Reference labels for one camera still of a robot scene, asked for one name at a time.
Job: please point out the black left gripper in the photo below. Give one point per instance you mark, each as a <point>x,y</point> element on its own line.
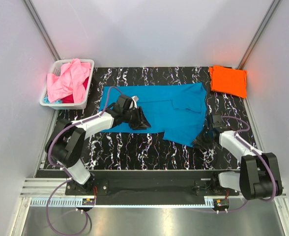
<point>141,123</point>

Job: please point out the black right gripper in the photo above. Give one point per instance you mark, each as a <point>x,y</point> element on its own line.
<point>200,143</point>

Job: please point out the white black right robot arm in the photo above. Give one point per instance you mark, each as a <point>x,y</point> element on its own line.
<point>259,175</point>

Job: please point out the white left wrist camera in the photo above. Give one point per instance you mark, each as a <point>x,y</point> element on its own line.
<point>134,101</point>

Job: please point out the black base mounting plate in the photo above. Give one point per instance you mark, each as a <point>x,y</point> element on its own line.
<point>160,184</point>

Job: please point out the slotted white cable duct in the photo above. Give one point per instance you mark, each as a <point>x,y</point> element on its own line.
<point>146,202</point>

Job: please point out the blue t-shirt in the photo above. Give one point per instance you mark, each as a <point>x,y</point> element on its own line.
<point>177,111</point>

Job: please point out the red t-shirt in basket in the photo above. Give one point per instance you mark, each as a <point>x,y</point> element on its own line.
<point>78,95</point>

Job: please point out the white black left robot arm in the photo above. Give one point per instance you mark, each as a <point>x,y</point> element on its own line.
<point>66,142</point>

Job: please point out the white plastic laundry basket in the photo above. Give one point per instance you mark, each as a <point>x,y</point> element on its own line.
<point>58,105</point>

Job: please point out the pink t-shirt in basket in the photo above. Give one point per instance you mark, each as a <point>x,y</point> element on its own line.
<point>72,74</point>

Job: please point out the folded orange t-shirt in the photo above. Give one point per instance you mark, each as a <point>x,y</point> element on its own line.
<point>229,81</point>

